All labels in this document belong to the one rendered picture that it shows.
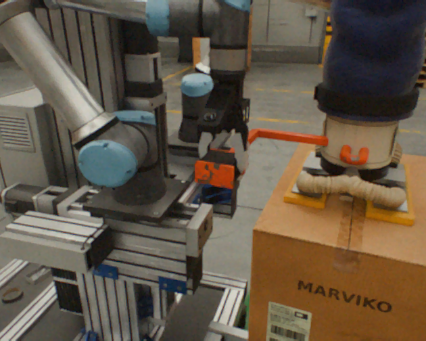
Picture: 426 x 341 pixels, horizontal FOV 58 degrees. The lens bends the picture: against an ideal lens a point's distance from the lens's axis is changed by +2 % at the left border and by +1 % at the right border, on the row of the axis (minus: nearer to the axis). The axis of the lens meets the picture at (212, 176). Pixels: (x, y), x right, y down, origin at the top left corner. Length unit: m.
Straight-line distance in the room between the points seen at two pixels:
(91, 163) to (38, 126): 0.49
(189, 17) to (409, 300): 0.69
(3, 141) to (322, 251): 1.05
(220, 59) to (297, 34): 9.88
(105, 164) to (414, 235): 0.68
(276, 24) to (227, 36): 9.92
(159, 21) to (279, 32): 9.93
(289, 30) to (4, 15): 9.94
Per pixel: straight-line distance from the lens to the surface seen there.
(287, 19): 10.62
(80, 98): 0.86
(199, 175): 0.80
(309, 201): 0.94
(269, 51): 10.59
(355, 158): 0.90
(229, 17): 0.74
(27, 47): 0.87
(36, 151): 1.34
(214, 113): 0.71
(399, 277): 0.86
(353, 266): 0.85
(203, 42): 4.22
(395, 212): 0.96
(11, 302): 2.14
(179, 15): 0.75
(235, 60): 0.75
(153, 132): 0.98
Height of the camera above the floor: 1.53
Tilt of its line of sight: 25 degrees down
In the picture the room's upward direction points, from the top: straight up
